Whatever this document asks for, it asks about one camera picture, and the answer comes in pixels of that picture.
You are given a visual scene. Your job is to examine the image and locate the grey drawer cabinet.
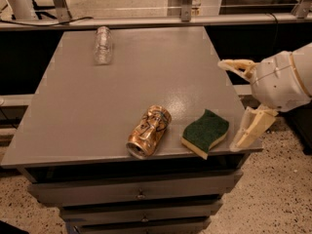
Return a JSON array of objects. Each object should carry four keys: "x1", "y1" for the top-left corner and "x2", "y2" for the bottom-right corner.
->
[{"x1": 0, "y1": 26, "x2": 263, "y2": 234}]

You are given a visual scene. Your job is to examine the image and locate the orange crushed soda can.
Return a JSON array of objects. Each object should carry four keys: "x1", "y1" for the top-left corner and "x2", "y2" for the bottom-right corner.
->
[{"x1": 126, "y1": 105, "x2": 172, "y2": 159}]

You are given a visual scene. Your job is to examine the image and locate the green and yellow sponge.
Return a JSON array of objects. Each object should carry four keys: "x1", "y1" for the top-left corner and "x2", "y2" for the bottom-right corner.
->
[{"x1": 181, "y1": 109, "x2": 229, "y2": 160}]

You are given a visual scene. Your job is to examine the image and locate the black cable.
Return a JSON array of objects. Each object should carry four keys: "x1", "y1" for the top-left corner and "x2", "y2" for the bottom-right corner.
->
[{"x1": 0, "y1": 16, "x2": 95, "y2": 27}]

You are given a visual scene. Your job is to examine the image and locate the clear plastic bottle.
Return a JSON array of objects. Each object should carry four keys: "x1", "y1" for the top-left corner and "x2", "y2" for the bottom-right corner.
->
[{"x1": 94, "y1": 26, "x2": 113, "y2": 64}]

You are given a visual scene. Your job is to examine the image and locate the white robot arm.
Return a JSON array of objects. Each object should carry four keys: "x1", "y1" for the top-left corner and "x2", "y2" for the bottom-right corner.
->
[{"x1": 217, "y1": 44, "x2": 312, "y2": 152}]

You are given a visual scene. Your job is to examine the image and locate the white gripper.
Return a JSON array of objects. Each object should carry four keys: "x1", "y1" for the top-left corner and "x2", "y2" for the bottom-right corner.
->
[{"x1": 217, "y1": 51, "x2": 312, "y2": 152}]

